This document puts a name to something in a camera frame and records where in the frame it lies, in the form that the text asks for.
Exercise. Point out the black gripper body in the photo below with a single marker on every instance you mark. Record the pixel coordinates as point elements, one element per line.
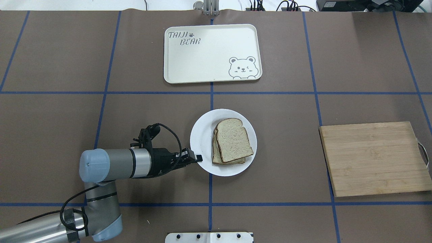
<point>161,162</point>

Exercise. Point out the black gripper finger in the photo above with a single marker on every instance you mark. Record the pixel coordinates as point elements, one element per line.
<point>189,157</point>

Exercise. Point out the white round plate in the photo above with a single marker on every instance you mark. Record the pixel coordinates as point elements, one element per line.
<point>201,142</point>

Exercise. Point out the bread slice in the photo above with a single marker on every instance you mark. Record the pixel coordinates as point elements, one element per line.
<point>232,141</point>
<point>216,159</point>

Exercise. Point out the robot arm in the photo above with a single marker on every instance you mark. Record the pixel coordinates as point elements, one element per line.
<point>100,218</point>

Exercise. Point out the cream bear tray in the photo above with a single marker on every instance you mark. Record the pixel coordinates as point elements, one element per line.
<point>214,53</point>

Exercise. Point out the small metal cylinder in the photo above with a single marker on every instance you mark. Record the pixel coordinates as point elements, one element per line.
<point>198,5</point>

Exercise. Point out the wooden cutting board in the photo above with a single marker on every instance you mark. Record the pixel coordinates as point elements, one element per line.
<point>374,159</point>

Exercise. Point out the white camera stand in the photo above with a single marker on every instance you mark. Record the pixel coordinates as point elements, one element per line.
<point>210,237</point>

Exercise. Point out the aluminium frame post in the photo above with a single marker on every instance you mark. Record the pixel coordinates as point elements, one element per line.
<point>211,7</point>

